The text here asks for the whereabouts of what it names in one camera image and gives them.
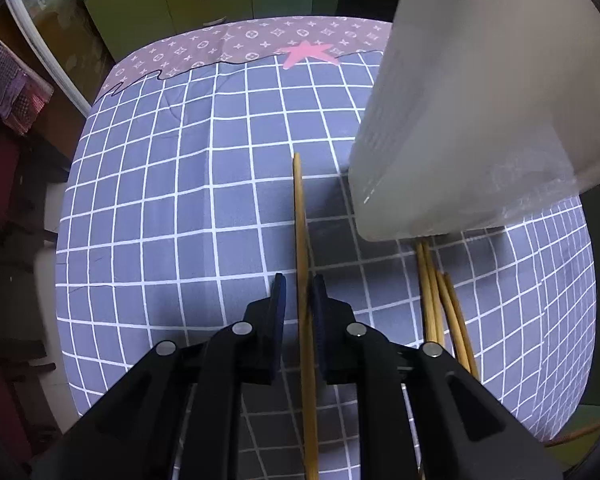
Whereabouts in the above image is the wooden chopstick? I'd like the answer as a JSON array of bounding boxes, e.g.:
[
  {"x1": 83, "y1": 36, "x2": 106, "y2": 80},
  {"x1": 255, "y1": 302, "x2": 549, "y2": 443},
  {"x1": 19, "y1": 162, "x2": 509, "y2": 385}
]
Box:
[
  {"x1": 416, "y1": 242, "x2": 438, "y2": 342},
  {"x1": 292, "y1": 153, "x2": 318, "y2": 480},
  {"x1": 436, "y1": 270, "x2": 479, "y2": 379},
  {"x1": 422, "y1": 242, "x2": 445, "y2": 347}
]

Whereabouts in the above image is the sliding glass door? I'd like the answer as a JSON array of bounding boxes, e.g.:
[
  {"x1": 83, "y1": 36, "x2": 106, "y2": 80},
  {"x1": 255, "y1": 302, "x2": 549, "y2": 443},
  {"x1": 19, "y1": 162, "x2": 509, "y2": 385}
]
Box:
[{"x1": 6, "y1": 0, "x2": 112, "y2": 116}]

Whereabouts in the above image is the white plastic utensil holder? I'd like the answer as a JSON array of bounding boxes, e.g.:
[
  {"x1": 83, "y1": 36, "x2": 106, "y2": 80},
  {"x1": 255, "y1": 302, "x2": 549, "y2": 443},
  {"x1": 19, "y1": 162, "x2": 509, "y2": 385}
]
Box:
[{"x1": 349, "y1": 0, "x2": 600, "y2": 242}]

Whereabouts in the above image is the purple plaid apron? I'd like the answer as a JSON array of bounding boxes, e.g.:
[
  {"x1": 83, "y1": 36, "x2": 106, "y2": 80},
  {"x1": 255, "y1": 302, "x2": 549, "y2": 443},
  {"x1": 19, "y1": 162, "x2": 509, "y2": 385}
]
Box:
[{"x1": 0, "y1": 39, "x2": 54, "y2": 136}]

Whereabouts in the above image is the blue checkered tablecloth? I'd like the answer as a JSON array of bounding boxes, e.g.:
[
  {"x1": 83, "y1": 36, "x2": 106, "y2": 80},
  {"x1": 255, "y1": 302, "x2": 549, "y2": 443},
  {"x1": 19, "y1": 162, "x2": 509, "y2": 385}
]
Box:
[{"x1": 52, "y1": 15, "x2": 598, "y2": 480}]

